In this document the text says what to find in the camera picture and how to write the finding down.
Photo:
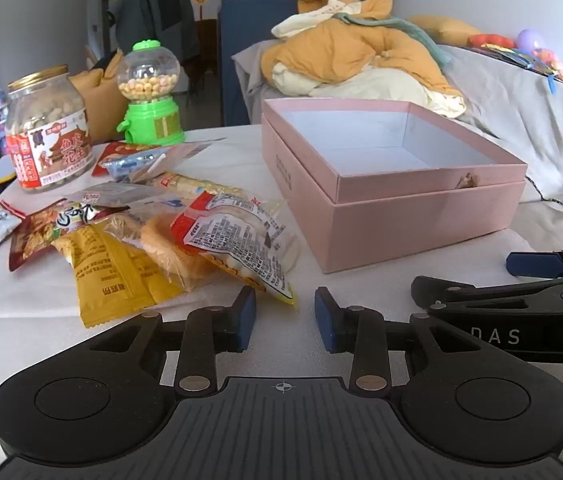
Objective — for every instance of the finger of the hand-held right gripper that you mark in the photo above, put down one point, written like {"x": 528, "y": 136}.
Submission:
{"x": 486, "y": 297}
{"x": 531, "y": 263}

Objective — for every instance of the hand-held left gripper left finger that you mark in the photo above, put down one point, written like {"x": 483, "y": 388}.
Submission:
{"x": 245, "y": 317}

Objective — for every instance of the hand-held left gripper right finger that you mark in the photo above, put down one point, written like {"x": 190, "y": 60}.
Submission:
{"x": 325, "y": 317}

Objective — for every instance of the red white rice cracker packet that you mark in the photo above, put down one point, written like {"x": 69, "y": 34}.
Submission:
{"x": 231, "y": 240}

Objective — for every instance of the pink cardboard box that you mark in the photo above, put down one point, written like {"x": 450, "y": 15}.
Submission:
{"x": 411, "y": 220}

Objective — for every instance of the yellow snack packet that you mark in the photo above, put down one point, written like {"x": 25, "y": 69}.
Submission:
{"x": 106, "y": 275}

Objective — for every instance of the clear packet red white label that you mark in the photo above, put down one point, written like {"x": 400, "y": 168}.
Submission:
{"x": 116, "y": 194}

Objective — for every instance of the blue white candy packet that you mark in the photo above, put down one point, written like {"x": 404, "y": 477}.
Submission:
{"x": 129, "y": 166}

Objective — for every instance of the clear round bread packet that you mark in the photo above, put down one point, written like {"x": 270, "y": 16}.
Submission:
{"x": 161, "y": 250}

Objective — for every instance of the long clear biscuit packet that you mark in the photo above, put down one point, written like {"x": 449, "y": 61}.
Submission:
{"x": 196, "y": 186}

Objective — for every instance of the small clear plastic packet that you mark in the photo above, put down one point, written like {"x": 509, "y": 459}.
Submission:
{"x": 186, "y": 152}

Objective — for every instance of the pile of colourful toys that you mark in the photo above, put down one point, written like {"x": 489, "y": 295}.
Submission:
{"x": 546, "y": 62}

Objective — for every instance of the red snack packet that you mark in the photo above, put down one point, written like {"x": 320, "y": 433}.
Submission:
{"x": 111, "y": 152}

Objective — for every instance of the green candy dispenser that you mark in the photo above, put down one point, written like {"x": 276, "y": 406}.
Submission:
{"x": 154, "y": 120}

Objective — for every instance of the purple toy egg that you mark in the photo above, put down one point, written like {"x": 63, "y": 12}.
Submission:
{"x": 530, "y": 40}

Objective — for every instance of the red orange chip packet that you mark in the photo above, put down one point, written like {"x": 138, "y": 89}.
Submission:
{"x": 31, "y": 235}

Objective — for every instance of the yellow pillow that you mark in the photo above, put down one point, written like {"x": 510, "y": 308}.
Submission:
{"x": 446, "y": 29}

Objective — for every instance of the yellow cream quilt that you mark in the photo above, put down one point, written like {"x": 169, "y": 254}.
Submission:
{"x": 341, "y": 55}

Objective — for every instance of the yellow beanbag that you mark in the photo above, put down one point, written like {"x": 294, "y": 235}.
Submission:
{"x": 96, "y": 95}

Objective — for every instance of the peanut jar gold lid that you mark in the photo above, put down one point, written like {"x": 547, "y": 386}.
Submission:
{"x": 46, "y": 130}

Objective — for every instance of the blue cabinet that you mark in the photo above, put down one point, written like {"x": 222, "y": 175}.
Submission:
{"x": 246, "y": 25}

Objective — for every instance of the dark hanging jacket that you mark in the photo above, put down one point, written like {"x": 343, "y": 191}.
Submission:
{"x": 156, "y": 15}

